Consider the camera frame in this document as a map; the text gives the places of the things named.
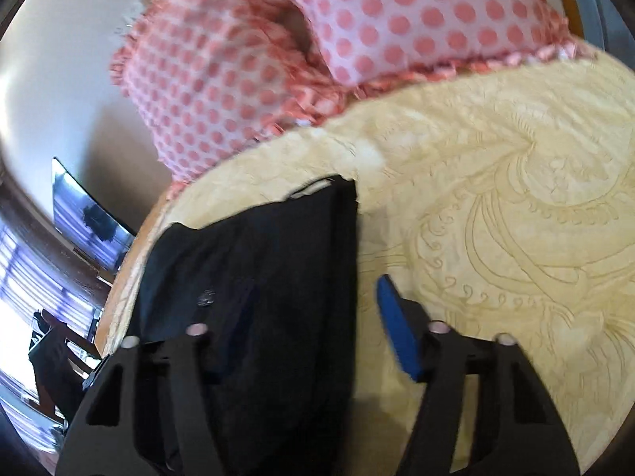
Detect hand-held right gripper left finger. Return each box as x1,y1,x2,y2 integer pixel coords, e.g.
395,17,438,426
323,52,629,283
54,285,259,476

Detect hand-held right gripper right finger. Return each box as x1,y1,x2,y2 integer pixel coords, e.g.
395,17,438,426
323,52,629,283
377,276,581,476

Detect black pants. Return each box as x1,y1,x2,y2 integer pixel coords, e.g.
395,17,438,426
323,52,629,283
102,175,360,476

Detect dark wooden chair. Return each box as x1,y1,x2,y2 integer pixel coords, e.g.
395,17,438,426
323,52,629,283
27,307,105,430

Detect cream embroidered bedspread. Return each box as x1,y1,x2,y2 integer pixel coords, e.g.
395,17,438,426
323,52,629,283
99,42,635,476

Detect pink polka dot pillow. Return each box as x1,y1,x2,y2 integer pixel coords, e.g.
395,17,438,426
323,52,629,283
110,0,358,202
263,0,589,97

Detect wall television screen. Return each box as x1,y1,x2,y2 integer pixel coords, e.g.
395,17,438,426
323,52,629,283
52,157,137,271

